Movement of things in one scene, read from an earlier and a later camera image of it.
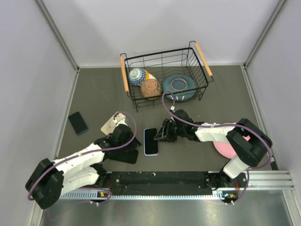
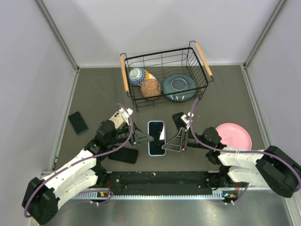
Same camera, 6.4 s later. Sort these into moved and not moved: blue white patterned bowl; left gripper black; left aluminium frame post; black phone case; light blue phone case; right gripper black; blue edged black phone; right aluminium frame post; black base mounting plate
Moved: right gripper black; left gripper black; light blue phone case
Not moved: black base mounting plate; black phone case; blue edged black phone; blue white patterned bowl; left aluminium frame post; right aluminium frame post
